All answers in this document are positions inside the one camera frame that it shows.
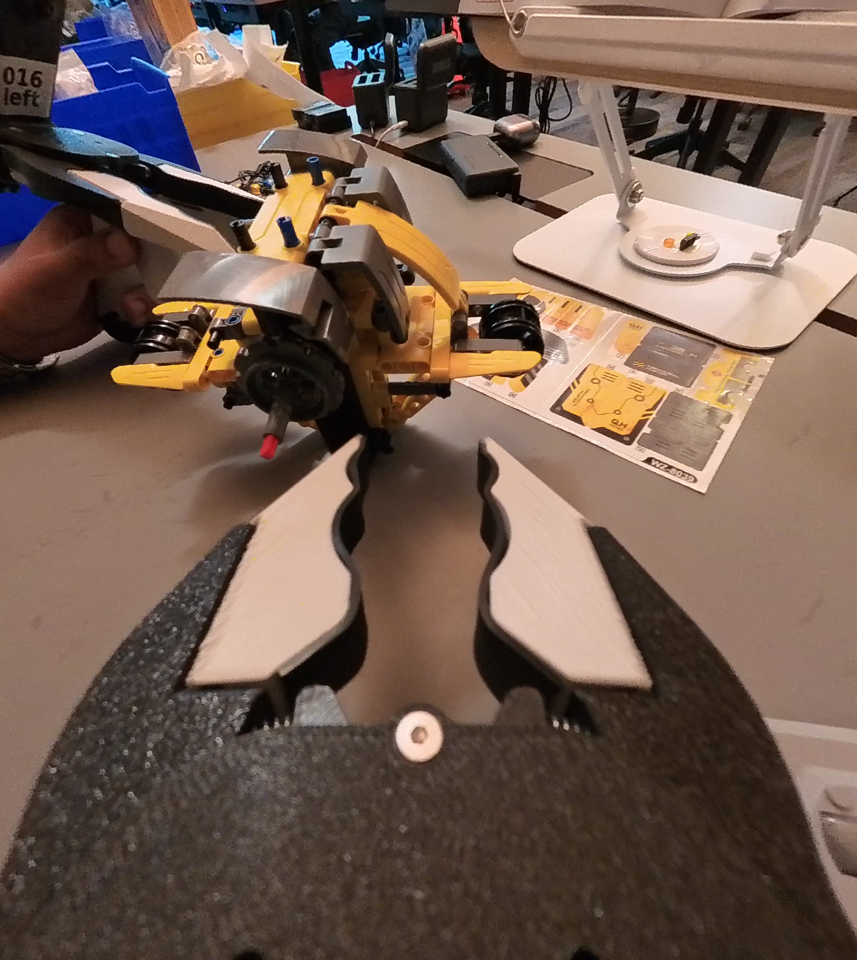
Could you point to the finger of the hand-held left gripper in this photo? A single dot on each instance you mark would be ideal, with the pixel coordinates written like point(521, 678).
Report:
point(196, 191)
point(166, 221)

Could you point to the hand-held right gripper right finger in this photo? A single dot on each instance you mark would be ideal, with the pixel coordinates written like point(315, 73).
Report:
point(563, 600)

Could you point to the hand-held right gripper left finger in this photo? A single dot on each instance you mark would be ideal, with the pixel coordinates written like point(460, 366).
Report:
point(278, 600)

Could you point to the yellow grey brick toy vehicle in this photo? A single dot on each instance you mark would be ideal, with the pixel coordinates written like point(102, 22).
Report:
point(301, 217)

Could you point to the white metal book stand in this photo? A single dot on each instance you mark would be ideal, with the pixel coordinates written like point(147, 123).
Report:
point(773, 300)

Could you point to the person's left hand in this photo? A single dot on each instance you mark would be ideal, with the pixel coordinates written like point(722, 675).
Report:
point(46, 285)

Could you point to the pile of loose brick parts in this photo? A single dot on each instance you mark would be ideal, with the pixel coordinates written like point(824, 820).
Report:
point(256, 180)

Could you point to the yellow box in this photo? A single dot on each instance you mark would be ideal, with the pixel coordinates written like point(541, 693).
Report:
point(226, 112)

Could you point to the clear plastic bag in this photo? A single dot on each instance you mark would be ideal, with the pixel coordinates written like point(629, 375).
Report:
point(203, 60)

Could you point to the black battery pack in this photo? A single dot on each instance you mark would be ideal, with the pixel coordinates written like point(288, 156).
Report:
point(320, 118)

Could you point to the printed cardboard box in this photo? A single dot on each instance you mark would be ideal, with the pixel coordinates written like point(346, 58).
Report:
point(166, 22)

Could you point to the red bag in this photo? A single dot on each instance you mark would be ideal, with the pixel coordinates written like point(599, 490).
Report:
point(346, 79)

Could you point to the small black charger dock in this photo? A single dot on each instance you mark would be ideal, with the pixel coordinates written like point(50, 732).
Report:
point(370, 97)

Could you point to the yellow grey sticker sheet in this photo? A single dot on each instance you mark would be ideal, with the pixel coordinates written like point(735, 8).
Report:
point(623, 405)

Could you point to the black upright charger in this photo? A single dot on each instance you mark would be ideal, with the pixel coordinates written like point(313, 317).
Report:
point(422, 82)

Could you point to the flat black box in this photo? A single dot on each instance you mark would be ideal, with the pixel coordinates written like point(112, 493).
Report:
point(481, 161)

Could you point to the small silver case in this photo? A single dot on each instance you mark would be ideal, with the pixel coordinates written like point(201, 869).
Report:
point(518, 129)

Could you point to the grey studded plate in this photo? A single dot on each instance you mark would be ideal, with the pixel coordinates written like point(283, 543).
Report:
point(848, 772)

